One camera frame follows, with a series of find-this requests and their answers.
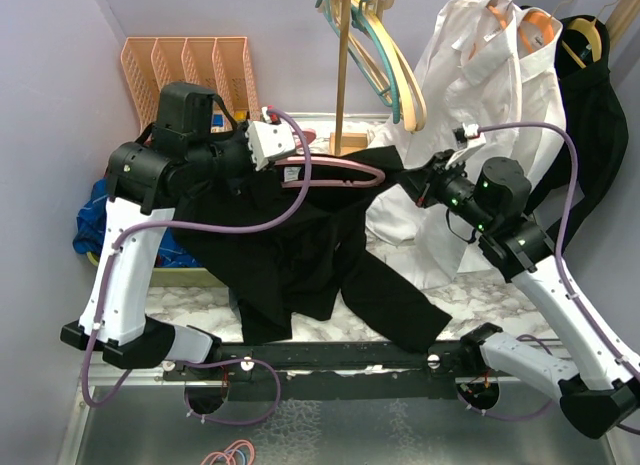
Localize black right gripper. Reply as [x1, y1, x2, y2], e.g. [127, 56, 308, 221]
[397, 148, 495, 232]

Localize pink hanger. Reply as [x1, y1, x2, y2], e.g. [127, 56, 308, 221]
[275, 133, 386, 189]

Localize black shirt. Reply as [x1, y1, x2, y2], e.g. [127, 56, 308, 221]
[171, 147, 451, 353]
[555, 15, 629, 244]

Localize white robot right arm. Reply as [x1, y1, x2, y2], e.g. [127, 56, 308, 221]
[397, 150, 639, 439]

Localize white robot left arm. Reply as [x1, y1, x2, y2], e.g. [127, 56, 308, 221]
[60, 81, 251, 380]

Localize cream yellow hanger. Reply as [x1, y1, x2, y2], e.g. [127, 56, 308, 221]
[347, 0, 427, 133]

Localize white shirt front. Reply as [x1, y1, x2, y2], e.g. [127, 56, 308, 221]
[362, 0, 524, 291]

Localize white shirt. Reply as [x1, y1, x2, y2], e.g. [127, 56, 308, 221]
[362, 0, 524, 291]
[511, 7, 566, 186]

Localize white shirt behind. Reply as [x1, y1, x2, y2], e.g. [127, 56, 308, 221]
[511, 7, 566, 186]

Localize blue plaid shirt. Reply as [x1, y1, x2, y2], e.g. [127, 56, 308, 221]
[72, 178, 200, 268]

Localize orange hanger left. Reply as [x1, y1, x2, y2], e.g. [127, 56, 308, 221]
[469, 5, 512, 61]

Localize orange hanger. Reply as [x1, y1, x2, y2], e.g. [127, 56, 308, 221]
[469, 5, 512, 61]
[518, 9, 555, 53]

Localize hanging black shirt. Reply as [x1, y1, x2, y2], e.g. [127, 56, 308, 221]
[555, 15, 629, 244]

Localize orange hanger right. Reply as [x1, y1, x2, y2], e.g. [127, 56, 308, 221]
[518, 9, 555, 53]

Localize blue small box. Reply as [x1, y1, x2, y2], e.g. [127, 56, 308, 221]
[211, 114, 225, 133]

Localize pink plastic file organizer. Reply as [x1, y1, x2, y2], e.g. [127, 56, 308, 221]
[120, 36, 261, 128]

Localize green laundry basket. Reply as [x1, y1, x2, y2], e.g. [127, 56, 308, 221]
[85, 252, 226, 289]

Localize black base bar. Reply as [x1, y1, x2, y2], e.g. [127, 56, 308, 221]
[164, 329, 521, 416]

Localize coloured rubber bands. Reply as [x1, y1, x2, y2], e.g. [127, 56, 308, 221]
[201, 439, 256, 465]

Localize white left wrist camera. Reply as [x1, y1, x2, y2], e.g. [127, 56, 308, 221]
[246, 120, 296, 171]

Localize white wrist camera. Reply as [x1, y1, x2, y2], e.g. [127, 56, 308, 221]
[446, 124, 486, 169]
[246, 120, 296, 171]

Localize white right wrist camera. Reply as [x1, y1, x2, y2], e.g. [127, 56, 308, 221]
[446, 124, 486, 169]

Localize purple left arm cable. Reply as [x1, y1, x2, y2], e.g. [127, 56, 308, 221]
[80, 108, 314, 427]

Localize aluminium rail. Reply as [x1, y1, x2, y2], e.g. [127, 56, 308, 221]
[54, 334, 631, 465]

